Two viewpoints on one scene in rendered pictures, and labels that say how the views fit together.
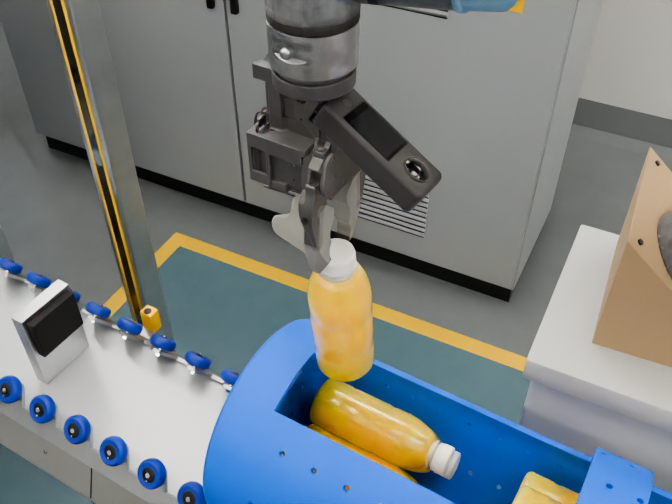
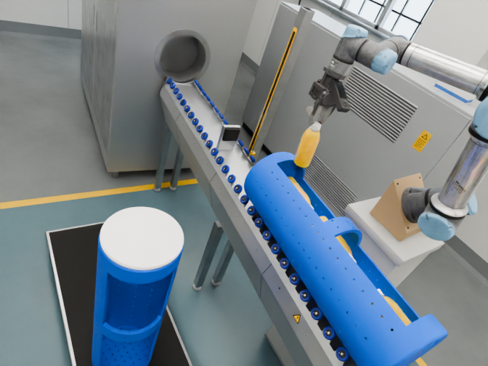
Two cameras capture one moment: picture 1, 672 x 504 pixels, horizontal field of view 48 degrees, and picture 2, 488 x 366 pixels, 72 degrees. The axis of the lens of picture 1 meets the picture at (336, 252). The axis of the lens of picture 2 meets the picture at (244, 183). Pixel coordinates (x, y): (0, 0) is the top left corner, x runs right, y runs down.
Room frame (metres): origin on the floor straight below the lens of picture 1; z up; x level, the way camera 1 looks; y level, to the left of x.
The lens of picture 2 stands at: (-0.66, -0.25, 1.95)
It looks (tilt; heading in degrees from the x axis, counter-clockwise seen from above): 36 degrees down; 20
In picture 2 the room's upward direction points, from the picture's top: 21 degrees clockwise
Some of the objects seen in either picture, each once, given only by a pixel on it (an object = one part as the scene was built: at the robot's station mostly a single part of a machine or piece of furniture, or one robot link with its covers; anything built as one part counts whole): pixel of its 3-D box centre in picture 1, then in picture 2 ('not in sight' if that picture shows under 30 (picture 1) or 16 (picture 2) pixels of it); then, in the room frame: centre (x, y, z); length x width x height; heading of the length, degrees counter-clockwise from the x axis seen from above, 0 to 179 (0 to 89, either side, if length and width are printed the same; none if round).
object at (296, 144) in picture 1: (308, 125); (327, 86); (0.57, 0.02, 1.58); 0.09 x 0.08 x 0.12; 59
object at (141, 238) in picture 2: not in sight; (143, 235); (-0.03, 0.25, 1.03); 0.28 x 0.28 x 0.01
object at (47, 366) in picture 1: (56, 334); (228, 139); (0.83, 0.46, 1.00); 0.10 x 0.04 x 0.15; 149
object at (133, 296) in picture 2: not in sight; (131, 305); (-0.03, 0.25, 0.59); 0.28 x 0.28 x 0.88
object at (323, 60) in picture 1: (311, 44); (338, 66); (0.56, 0.02, 1.66); 0.08 x 0.08 x 0.05
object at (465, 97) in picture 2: not in sight; (454, 90); (2.14, -0.45, 1.48); 0.24 x 0.12 x 0.08; 71
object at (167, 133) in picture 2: not in sight; (162, 160); (1.12, 1.10, 0.31); 0.06 x 0.06 x 0.63; 59
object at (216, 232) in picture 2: not in sight; (207, 258); (0.62, 0.26, 0.31); 0.06 x 0.06 x 0.63; 59
